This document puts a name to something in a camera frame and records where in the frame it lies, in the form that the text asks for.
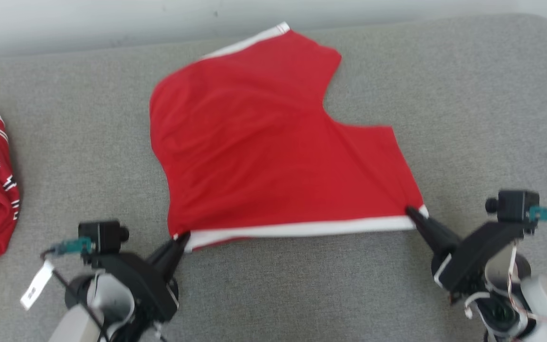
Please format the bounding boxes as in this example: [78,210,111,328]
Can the red shorts with white waistband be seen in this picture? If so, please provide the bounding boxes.
[149,21,430,252]

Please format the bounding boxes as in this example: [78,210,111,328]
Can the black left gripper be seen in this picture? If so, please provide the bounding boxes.
[91,232,191,321]

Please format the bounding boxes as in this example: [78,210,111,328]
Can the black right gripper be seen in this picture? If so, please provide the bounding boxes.
[406,206,523,293]

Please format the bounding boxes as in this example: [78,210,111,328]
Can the white cable label tag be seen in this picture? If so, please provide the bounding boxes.
[21,260,55,310]

